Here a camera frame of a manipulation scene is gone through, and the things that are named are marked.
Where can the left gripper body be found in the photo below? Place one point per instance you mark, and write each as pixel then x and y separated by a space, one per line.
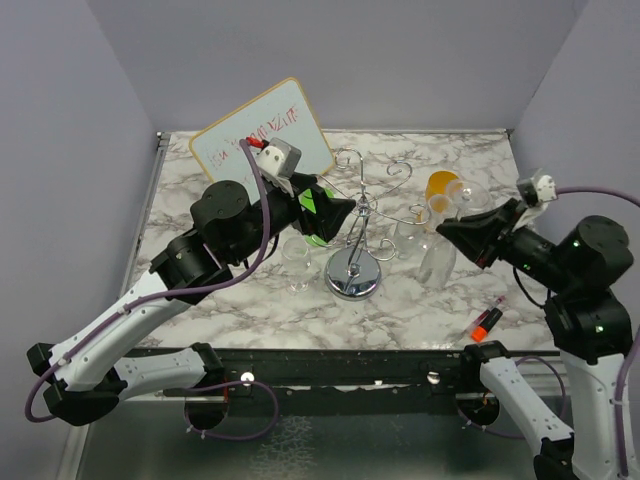
pixel 297 217

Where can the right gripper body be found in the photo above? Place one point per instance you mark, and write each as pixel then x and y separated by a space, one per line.
pixel 509 243

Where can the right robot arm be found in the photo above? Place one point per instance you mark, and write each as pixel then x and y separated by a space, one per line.
pixel 590 328

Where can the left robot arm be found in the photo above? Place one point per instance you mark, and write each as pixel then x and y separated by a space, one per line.
pixel 86 376

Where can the chrome wine glass rack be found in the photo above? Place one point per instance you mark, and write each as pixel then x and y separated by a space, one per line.
pixel 354 273

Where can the green plastic goblet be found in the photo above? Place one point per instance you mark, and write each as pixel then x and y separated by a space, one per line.
pixel 307 204

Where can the orange plastic cup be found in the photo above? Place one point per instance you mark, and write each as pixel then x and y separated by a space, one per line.
pixel 438 182

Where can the small whiteboard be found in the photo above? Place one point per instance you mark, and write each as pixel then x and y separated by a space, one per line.
pixel 282 111

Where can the red pen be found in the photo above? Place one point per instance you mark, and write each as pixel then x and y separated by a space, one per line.
pixel 483 315

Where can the orange black marker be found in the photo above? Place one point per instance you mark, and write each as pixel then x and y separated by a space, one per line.
pixel 481 331

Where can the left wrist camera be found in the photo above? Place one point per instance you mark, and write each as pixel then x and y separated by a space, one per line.
pixel 277 161

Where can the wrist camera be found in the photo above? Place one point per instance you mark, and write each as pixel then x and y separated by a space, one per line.
pixel 277 161
pixel 536 192

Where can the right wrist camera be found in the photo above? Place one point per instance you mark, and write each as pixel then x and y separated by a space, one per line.
pixel 536 192

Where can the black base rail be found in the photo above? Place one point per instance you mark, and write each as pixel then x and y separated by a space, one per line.
pixel 333 383

